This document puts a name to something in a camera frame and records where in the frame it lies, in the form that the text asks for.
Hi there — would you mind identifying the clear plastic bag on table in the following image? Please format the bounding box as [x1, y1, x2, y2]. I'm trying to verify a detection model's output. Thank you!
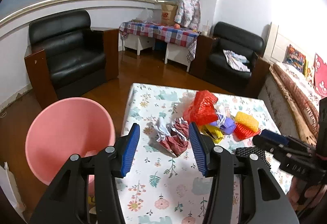
[138, 8, 153, 23]

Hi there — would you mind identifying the right black leather armchair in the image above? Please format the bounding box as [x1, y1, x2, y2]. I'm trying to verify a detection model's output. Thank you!
[188, 21, 271, 98]

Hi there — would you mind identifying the left black leather armchair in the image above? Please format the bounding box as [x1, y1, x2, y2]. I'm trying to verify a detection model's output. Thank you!
[24, 9, 119, 108]

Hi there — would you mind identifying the white wooden headboard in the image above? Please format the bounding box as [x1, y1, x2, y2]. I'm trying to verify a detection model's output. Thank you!
[263, 22, 290, 64]

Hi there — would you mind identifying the black leather armchair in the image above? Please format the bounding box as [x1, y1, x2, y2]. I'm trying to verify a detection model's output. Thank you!
[24, 9, 119, 108]
[188, 21, 271, 98]

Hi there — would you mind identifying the yellow floral pillow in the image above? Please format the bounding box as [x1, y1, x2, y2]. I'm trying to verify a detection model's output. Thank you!
[303, 60, 315, 83]

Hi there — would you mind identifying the plastic drink cup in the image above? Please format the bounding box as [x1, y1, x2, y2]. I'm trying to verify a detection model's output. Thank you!
[201, 22, 211, 36]

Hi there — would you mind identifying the purple plastic bag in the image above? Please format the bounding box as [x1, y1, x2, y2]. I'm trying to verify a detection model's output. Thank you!
[210, 110, 236, 135]

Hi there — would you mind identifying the black foam fruit net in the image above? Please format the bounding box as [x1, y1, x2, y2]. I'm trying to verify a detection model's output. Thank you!
[234, 147, 271, 170]

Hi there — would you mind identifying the yellow foam fruit net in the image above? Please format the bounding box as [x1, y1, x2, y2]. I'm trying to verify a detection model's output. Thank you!
[234, 111, 259, 132]

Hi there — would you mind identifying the yellow box on floor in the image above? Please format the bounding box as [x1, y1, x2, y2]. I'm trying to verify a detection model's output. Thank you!
[88, 196, 95, 205]

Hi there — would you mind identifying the right hand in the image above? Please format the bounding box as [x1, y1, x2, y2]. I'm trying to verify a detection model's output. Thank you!
[287, 176, 320, 209]

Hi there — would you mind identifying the floral bear tablecloth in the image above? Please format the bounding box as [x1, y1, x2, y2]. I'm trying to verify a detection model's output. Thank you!
[116, 83, 280, 223]

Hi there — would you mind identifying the pink plastic trash bucket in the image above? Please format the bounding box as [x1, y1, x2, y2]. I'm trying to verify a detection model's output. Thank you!
[25, 97, 115, 185]

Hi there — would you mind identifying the yellow plastic wrapper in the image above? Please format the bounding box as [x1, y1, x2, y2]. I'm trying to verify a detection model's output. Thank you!
[201, 124, 224, 144]

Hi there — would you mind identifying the colourful striped pillow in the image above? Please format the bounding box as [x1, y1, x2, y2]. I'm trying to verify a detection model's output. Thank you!
[286, 45, 306, 73]

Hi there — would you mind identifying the red mesh plastic bag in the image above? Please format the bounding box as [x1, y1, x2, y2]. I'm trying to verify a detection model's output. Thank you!
[183, 90, 218, 126]

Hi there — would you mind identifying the brown paper shopping bag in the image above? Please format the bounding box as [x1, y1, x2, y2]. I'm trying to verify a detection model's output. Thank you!
[161, 4, 177, 26]

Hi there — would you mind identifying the white low side table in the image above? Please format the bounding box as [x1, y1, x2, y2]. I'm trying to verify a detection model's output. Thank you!
[122, 34, 191, 72]

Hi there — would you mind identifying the bed with patterned blankets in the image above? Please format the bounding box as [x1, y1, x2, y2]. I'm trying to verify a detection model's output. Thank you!
[258, 62, 322, 146]

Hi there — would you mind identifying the cloth on armchair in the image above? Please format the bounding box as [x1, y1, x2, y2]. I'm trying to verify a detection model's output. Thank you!
[223, 50, 250, 72]

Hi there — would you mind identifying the red floral pillow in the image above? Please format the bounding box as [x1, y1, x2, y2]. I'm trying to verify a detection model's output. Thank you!
[314, 54, 327, 98]

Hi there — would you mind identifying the hanging floral puffer jacket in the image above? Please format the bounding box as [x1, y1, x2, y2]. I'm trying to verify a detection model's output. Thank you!
[174, 0, 201, 30]

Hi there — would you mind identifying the red foam fruit net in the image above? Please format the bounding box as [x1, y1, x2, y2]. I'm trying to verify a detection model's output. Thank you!
[234, 123, 261, 140]

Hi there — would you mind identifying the red white crumpled paper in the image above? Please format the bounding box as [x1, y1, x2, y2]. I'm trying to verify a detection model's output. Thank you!
[153, 117, 189, 157]

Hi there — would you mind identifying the checkered tablecloth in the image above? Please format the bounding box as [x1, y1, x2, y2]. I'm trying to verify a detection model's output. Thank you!
[119, 21, 199, 62]

